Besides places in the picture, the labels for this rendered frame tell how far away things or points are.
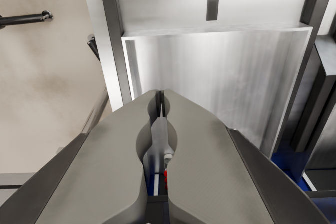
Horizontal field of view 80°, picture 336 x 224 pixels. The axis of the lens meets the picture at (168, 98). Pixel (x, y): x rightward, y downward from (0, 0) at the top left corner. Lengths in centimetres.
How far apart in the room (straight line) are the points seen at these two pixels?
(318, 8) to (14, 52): 150
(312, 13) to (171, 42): 20
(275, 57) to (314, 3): 9
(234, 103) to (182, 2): 20
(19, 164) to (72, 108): 87
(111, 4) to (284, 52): 27
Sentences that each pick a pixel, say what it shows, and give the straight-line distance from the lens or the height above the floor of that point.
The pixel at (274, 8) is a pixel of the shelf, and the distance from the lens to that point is 35.
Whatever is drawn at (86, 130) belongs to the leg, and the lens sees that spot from 80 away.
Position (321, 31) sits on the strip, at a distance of 40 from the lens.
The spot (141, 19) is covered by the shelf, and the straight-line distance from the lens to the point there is 32.
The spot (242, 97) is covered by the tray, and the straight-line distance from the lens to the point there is 39.
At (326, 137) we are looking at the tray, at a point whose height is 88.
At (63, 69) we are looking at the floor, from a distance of 147.
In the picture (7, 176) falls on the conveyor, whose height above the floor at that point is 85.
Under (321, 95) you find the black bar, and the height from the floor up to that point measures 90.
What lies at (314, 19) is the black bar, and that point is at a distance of 36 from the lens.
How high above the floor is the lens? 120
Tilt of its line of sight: 58 degrees down
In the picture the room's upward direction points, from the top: 180 degrees clockwise
